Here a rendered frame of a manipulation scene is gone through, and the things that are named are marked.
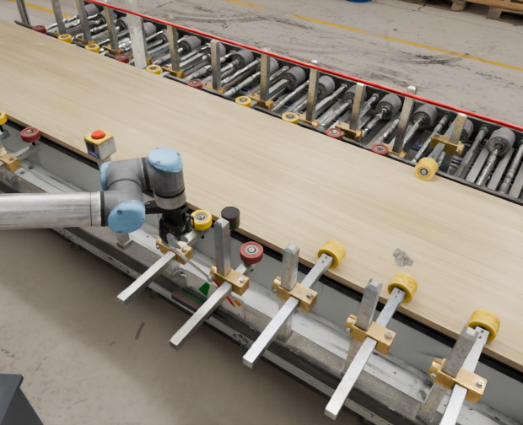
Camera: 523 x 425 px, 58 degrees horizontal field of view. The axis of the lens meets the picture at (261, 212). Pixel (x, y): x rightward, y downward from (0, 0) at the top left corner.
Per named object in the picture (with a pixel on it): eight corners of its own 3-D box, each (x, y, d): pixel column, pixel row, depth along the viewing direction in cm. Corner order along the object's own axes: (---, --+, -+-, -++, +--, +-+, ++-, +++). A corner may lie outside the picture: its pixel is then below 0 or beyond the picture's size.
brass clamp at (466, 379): (475, 406, 123) (482, 396, 119) (424, 379, 128) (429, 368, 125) (482, 387, 127) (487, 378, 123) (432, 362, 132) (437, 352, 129)
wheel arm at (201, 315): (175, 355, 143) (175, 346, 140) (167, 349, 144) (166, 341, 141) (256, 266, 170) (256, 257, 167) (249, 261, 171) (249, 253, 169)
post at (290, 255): (284, 347, 164) (293, 253, 132) (276, 342, 165) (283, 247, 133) (289, 341, 166) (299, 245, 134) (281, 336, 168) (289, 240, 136)
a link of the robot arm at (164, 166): (142, 146, 132) (179, 142, 134) (149, 181, 140) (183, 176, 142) (146, 166, 125) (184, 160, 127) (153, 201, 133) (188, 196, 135)
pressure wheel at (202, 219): (214, 243, 182) (212, 221, 174) (193, 246, 180) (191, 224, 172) (211, 228, 187) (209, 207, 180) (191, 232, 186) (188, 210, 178)
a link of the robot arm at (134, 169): (98, 180, 121) (148, 174, 124) (97, 155, 130) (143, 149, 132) (105, 208, 128) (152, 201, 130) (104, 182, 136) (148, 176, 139)
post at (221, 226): (226, 319, 176) (222, 226, 144) (218, 314, 178) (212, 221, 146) (232, 313, 178) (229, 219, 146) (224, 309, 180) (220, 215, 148)
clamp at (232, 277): (240, 297, 160) (240, 287, 156) (209, 279, 165) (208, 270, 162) (250, 286, 163) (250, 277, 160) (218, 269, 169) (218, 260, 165)
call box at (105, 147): (102, 163, 160) (97, 143, 155) (88, 156, 163) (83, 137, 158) (117, 153, 165) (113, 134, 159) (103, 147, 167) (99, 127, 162)
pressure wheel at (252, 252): (254, 282, 168) (254, 260, 160) (235, 272, 171) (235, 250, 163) (266, 268, 173) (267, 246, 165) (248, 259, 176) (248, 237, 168)
